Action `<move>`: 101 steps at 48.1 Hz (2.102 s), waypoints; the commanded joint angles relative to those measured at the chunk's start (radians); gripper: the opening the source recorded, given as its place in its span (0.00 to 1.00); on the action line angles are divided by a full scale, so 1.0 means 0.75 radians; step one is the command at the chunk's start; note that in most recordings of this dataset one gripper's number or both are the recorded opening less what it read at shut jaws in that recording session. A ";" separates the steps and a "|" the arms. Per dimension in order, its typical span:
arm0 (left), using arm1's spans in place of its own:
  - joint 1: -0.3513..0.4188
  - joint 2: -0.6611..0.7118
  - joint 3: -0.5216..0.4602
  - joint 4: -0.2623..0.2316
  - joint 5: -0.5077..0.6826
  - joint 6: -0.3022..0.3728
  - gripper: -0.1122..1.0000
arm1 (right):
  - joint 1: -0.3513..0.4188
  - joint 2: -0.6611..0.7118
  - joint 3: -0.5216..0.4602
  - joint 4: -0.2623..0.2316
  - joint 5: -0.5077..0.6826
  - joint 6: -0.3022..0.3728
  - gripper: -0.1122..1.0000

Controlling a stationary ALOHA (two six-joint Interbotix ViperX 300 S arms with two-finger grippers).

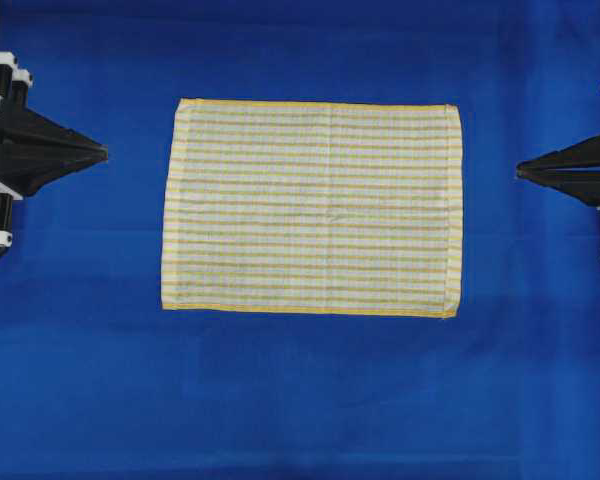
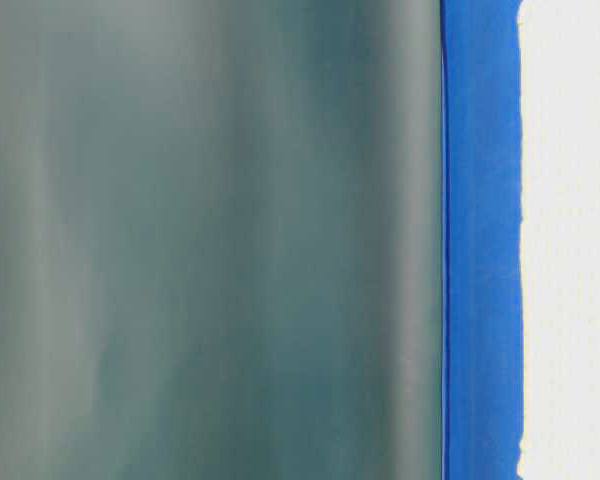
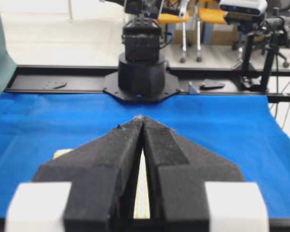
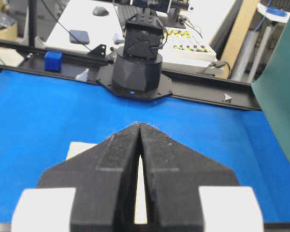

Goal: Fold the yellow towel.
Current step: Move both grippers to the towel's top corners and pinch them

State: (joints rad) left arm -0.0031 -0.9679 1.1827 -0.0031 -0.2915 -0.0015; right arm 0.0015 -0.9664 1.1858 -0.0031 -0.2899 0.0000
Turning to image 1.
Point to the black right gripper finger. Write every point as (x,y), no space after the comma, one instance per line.
(582,185)
(584,154)

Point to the blue table cloth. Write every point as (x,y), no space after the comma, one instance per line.
(97,381)

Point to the yellow white striped towel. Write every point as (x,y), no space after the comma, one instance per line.
(314,208)

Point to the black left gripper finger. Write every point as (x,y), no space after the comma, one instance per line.
(31,133)
(30,170)

